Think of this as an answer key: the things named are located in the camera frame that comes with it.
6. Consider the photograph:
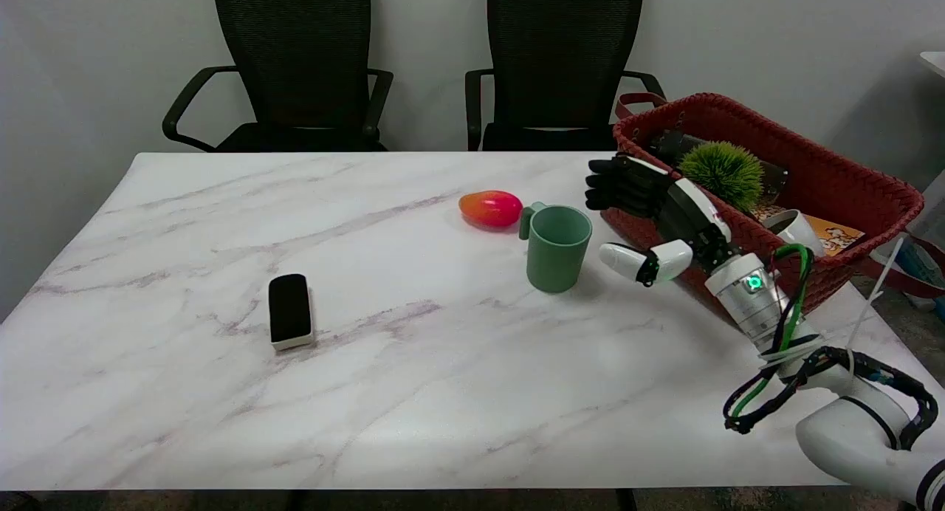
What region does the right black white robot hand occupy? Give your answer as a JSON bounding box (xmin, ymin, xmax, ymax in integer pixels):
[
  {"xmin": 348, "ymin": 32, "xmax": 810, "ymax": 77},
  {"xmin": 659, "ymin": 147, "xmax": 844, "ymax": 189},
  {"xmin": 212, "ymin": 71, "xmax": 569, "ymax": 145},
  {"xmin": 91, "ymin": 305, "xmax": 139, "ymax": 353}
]
[{"xmin": 585, "ymin": 154, "xmax": 740, "ymax": 288}]

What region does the green mug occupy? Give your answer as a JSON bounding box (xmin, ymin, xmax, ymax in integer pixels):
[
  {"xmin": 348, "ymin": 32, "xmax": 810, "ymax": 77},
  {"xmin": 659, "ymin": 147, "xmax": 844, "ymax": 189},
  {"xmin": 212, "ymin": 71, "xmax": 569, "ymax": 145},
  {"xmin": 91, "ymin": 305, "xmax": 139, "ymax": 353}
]
[{"xmin": 518, "ymin": 202, "xmax": 594, "ymax": 294}]

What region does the white mug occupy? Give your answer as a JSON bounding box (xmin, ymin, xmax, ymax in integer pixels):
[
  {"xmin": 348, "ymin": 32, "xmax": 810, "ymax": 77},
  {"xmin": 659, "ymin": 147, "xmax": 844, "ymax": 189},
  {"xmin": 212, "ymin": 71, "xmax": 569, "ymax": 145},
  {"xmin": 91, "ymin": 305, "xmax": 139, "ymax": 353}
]
[{"xmin": 762, "ymin": 209, "xmax": 826, "ymax": 258}]

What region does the green spiky plant ball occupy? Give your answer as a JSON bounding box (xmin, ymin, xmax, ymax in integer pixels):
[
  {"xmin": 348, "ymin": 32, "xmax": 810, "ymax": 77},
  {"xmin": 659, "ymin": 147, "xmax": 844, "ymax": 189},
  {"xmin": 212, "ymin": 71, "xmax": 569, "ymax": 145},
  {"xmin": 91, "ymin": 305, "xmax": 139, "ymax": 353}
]
[{"xmin": 677, "ymin": 141, "xmax": 766, "ymax": 213}]

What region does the orange printed booklet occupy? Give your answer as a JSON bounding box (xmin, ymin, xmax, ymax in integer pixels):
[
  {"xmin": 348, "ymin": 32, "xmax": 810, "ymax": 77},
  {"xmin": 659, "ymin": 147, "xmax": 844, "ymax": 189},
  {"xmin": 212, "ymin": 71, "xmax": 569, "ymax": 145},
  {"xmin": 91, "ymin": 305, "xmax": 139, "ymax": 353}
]
[{"xmin": 751, "ymin": 205, "xmax": 865, "ymax": 258}]

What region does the red woven basket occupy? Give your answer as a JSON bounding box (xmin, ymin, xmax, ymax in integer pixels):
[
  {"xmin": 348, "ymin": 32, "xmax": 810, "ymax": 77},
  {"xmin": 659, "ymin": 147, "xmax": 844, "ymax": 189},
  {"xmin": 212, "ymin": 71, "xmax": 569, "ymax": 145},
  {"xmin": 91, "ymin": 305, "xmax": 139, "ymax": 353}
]
[{"xmin": 602, "ymin": 92, "xmax": 945, "ymax": 327}]

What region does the black mesh office chair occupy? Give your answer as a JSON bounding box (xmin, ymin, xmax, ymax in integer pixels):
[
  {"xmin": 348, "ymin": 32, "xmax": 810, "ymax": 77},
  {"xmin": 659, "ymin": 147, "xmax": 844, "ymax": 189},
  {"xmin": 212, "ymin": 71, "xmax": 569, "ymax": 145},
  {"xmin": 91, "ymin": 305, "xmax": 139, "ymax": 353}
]
[
  {"xmin": 465, "ymin": 0, "xmax": 667, "ymax": 152},
  {"xmin": 162, "ymin": 0, "xmax": 394, "ymax": 153}
]

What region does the red orange mango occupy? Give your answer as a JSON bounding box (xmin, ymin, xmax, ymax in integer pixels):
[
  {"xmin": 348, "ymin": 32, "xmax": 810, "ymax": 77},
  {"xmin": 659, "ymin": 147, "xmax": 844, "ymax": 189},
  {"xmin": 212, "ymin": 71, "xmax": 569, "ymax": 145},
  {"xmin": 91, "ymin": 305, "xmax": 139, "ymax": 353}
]
[{"xmin": 458, "ymin": 190, "xmax": 523, "ymax": 228}]

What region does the white zip tie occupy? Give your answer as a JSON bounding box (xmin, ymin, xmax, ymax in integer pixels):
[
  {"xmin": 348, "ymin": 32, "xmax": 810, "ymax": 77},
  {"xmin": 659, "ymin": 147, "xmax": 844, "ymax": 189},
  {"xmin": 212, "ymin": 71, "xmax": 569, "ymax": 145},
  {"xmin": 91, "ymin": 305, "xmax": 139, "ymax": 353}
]
[{"xmin": 759, "ymin": 234, "xmax": 906, "ymax": 363}]

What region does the blue white floor item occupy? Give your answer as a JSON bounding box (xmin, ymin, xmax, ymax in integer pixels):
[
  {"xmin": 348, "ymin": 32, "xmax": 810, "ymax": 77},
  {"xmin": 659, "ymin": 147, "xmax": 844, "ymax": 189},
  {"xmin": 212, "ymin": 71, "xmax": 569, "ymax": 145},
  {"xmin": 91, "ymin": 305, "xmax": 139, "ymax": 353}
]
[{"xmin": 871, "ymin": 234, "xmax": 945, "ymax": 316}]

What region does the black whiteboard eraser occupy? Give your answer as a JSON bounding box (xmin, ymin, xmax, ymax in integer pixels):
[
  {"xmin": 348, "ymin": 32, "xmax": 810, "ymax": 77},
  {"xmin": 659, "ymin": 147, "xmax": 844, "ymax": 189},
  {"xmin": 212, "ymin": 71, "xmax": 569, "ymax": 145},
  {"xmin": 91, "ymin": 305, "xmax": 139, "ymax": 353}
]
[{"xmin": 268, "ymin": 273, "xmax": 315, "ymax": 351}]

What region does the black green cable bundle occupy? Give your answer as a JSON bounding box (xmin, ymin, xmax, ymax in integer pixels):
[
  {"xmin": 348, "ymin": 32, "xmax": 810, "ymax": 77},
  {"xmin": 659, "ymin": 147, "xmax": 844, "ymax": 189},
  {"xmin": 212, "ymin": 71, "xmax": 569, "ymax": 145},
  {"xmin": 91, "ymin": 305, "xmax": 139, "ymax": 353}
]
[{"xmin": 723, "ymin": 243, "xmax": 940, "ymax": 450}]

